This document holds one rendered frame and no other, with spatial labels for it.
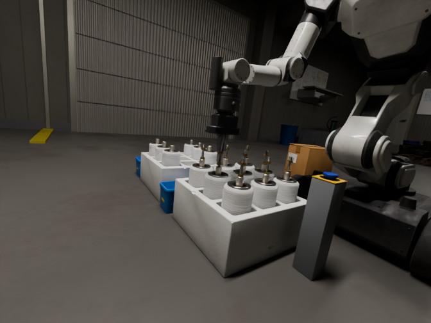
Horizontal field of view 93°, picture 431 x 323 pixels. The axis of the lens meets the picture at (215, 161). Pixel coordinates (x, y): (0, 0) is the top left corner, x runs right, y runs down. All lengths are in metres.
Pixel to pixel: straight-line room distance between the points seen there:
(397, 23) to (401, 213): 0.63
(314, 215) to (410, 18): 0.66
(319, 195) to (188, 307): 0.46
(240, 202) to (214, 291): 0.25
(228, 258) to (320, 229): 0.28
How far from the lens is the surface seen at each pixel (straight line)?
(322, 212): 0.68
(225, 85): 0.69
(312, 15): 1.01
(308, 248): 0.74
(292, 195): 0.81
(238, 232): 0.62
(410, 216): 0.99
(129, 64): 3.85
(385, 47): 1.00
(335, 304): 0.74
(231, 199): 0.62
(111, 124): 3.76
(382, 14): 0.95
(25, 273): 0.79
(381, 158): 0.90
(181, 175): 1.08
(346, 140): 0.91
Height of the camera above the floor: 0.45
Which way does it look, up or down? 12 degrees down
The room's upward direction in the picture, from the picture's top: 7 degrees clockwise
